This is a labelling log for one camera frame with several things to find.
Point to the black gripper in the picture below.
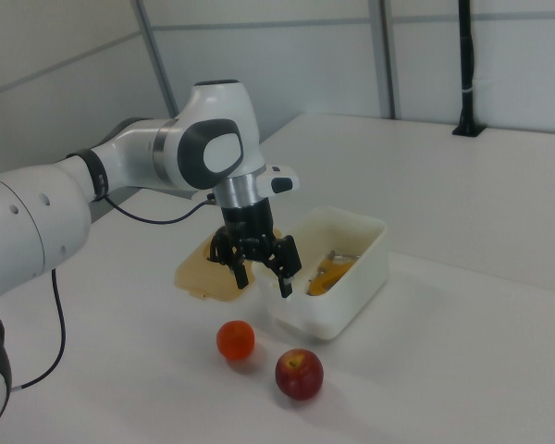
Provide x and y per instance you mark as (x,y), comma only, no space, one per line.
(249,226)

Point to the orange toy fruit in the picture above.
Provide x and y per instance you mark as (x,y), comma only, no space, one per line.
(236,340)

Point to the red toy apple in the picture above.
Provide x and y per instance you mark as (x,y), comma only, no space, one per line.
(298,377)

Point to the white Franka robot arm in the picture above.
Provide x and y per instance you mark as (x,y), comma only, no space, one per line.
(28,217)

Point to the beige plastic container lid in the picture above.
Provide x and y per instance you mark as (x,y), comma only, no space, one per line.
(194,273)

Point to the white plastic container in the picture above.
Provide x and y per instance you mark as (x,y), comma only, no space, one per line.
(351,296)

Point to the yellow C-clamp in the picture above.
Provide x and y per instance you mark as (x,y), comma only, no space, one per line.
(326,277)

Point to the bagged orange C-clamp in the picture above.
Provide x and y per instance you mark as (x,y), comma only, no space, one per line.
(344,255)

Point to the black pole stand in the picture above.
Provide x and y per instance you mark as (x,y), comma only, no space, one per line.
(466,69)

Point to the grey partition post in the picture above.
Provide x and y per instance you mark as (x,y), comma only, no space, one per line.
(157,60)
(387,60)

